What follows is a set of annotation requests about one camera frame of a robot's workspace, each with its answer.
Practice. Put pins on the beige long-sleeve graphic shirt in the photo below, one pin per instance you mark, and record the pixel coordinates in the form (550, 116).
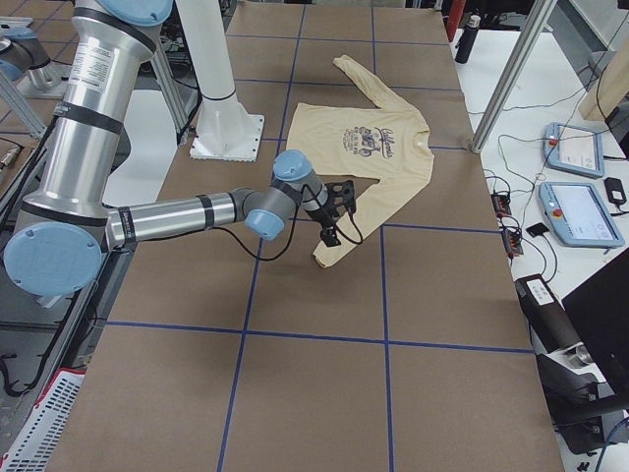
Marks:
(388, 143)

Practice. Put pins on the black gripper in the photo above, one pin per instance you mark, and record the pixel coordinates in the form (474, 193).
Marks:
(319, 216)

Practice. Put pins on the black monitor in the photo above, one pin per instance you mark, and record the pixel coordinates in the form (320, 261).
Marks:
(598, 310)

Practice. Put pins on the aluminium frame post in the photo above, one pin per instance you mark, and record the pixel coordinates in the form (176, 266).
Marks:
(521, 51)

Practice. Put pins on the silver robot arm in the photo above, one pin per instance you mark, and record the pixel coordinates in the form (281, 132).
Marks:
(64, 230)
(21, 51)

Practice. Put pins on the black water bottle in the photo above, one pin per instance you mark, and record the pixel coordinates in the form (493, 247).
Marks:
(467, 39)

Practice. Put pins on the blue teach pendant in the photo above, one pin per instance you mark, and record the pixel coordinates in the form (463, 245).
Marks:
(577, 215)
(573, 149)

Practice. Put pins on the near blue teach pendant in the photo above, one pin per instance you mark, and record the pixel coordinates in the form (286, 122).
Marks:
(577, 215)

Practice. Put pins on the far blue teach pendant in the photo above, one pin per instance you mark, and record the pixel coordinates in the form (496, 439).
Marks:
(573, 149)

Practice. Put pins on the black power adapter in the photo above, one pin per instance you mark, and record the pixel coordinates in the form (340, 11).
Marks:
(615, 191)

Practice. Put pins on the white perforated basket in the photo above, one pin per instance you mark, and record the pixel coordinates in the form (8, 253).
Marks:
(35, 443)

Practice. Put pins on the small black circuit box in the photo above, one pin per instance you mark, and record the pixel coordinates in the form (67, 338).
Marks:
(501, 204)

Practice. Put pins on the black box with label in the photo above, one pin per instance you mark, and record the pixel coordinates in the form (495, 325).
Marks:
(545, 314)

